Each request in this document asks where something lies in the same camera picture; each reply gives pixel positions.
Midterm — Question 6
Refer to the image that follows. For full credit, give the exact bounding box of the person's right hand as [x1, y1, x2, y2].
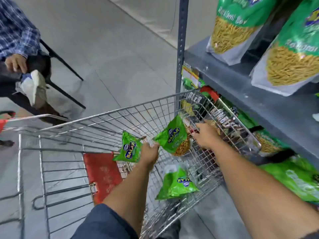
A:
[190, 120, 225, 151]

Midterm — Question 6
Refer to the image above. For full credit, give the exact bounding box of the person's left hand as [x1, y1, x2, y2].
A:
[138, 142, 160, 170]

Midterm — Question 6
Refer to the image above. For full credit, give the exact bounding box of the green Balaji snack packet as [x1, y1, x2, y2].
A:
[155, 164, 200, 201]
[112, 131, 143, 163]
[154, 115, 193, 157]

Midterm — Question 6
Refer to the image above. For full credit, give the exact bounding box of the metal wire shopping cart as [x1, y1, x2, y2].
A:
[0, 88, 262, 239]

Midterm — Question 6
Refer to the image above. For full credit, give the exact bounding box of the grey metal shelf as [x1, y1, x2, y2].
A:
[174, 0, 319, 172]

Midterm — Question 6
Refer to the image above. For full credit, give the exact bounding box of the person's left forearm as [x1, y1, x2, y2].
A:
[102, 164, 156, 238]

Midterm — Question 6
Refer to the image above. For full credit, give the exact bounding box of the person's right forearm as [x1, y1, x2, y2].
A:
[210, 140, 319, 239]

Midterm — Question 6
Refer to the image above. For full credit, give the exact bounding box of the red cart corner bumper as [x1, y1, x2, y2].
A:
[199, 86, 220, 102]

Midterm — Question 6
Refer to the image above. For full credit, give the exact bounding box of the red plastic cart seat flap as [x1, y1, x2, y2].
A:
[83, 152, 124, 206]

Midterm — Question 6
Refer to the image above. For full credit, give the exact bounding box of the person's dark blue shirt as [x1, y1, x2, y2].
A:
[70, 203, 139, 239]

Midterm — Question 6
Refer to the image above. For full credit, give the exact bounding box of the dark green noodle snack pouch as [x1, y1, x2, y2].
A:
[250, 0, 319, 97]
[206, 0, 278, 65]

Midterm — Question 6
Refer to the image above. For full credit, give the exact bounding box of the green chips packet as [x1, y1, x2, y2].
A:
[220, 96, 259, 130]

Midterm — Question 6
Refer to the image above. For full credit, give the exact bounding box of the glossy light green packet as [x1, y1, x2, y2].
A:
[259, 155, 319, 205]

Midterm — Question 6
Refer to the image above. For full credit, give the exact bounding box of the black chair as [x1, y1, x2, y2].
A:
[40, 39, 86, 110]

